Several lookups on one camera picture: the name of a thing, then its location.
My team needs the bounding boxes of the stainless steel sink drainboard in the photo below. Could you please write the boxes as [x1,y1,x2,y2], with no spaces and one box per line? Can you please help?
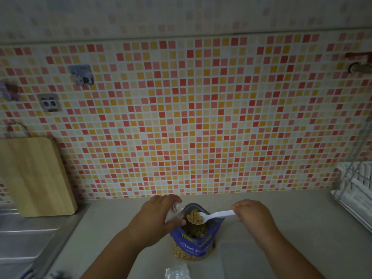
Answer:
[0,200,91,279]

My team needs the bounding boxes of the wooden cutting board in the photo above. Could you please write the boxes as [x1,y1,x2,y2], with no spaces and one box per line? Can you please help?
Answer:
[0,122,78,218]

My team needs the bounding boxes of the person's right forearm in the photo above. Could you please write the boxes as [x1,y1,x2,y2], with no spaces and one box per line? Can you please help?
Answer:
[250,223,325,279]

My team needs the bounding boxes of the red wall hook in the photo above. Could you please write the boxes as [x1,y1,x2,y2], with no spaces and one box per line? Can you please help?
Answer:
[345,52,372,74]

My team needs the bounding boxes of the white plastic spoon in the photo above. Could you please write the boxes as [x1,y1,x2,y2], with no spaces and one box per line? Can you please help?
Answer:
[186,208,236,225]

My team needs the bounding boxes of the blue peanuts pouch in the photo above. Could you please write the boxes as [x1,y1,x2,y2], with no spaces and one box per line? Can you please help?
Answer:
[169,203,225,261]

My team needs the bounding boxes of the white dish rack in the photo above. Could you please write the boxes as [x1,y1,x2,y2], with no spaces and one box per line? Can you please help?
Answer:
[331,119,372,233]

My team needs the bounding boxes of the small clear zip bag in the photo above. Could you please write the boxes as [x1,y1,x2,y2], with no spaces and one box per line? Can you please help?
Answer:
[165,263,191,279]

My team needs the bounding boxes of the grey cat wall hook sticker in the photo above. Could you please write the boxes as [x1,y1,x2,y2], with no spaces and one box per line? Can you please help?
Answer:
[69,64,95,86]

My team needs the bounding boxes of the person's left hand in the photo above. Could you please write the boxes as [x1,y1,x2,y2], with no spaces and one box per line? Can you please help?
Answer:
[127,194,187,249]

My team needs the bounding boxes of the panda wall hook sticker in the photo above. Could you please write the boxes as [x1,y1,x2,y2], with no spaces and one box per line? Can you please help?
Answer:
[37,94,62,112]

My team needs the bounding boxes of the person's right hand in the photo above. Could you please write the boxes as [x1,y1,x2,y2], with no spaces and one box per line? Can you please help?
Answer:
[231,199,277,239]

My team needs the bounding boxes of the person's left forearm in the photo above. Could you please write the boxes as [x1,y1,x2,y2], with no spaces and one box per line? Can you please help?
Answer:
[81,232,158,279]

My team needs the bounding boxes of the blue striped dish cloth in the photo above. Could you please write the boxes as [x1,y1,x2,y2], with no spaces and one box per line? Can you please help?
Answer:
[43,270,71,279]

